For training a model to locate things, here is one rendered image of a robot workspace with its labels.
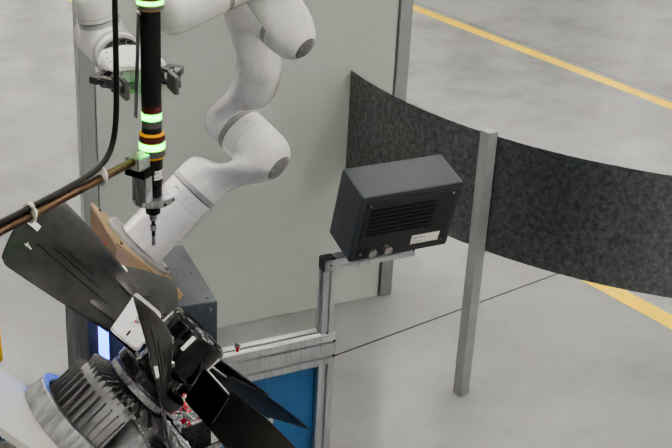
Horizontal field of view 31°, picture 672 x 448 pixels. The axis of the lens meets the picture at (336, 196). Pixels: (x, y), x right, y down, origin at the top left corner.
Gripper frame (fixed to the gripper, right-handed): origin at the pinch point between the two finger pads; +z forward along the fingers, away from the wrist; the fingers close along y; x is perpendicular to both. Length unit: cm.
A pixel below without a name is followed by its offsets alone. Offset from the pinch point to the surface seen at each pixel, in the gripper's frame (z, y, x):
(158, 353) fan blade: 32.0, 10.0, -30.1
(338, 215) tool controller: -39, -57, -51
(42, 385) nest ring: 8, 22, -48
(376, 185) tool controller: -32, -62, -41
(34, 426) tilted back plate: 17, 26, -49
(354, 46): -178, -134, -62
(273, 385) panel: -35, -40, -91
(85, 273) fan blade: 3.0, 12.9, -30.7
